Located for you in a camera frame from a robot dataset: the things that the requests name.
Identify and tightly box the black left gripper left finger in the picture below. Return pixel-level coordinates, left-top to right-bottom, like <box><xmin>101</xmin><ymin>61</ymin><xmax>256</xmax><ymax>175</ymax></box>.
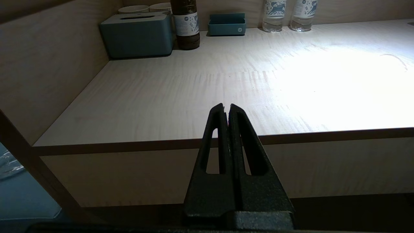
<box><xmin>184</xmin><ymin>103</ymin><xmax>239</xmax><ymax>218</ymax></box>

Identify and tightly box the white cup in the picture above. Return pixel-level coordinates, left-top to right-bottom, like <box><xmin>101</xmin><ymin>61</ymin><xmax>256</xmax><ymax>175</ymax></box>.
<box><xmin>118</xmin><ymin>5</ymin><xmax>150</xmax><ymax>15</ymax></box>
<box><xmin>149</xmin><ymin>3</ymin><xmax>172</xmax><ymax>13</ymax></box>

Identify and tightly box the small blue tray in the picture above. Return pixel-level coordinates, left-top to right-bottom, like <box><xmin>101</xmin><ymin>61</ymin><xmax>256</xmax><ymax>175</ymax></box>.
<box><xmin>208</xmin><ymin>13</ymin><xmax>246</xmax><ymax>36</ymax></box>

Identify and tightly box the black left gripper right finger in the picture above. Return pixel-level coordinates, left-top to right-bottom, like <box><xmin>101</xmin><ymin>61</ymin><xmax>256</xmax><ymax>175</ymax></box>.
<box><xmin>228</xmin><ymin>104</ymin><xmax>295</xmax><ymax>213</ymax></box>

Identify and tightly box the dark tea bottle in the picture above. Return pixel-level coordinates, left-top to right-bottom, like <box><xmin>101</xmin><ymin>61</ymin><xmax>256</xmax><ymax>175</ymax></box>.
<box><xmin>170</xmin><ymin>0</ymin><xmax>200</xmax><ymax>50</ymax></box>

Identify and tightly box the blue tissue box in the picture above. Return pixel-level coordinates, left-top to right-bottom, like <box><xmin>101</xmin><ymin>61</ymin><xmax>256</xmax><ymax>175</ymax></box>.
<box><xmin>99</xmin><ymin>12</ymin><xmax>175</xmax><ymax>59</ymax></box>

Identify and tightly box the clear water bottle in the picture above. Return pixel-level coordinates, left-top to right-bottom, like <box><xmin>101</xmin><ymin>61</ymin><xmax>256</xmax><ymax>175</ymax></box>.
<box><xmin>262</xmin><ymin>0</ymin><xmax>287</xmax><ymax>33</ymax></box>
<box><xmin>290</xmin><ymin>0</ymin><xmax>318</xmax><ymax>32</ymax></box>

